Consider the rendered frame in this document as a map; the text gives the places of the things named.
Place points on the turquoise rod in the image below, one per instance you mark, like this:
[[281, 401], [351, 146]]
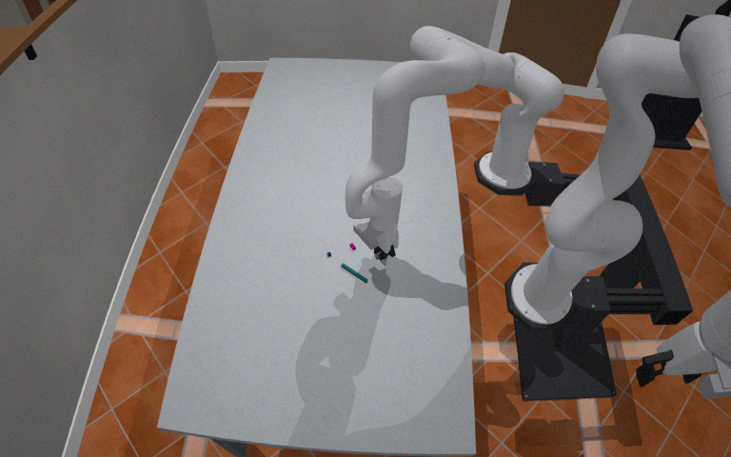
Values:
[[354, 272]]

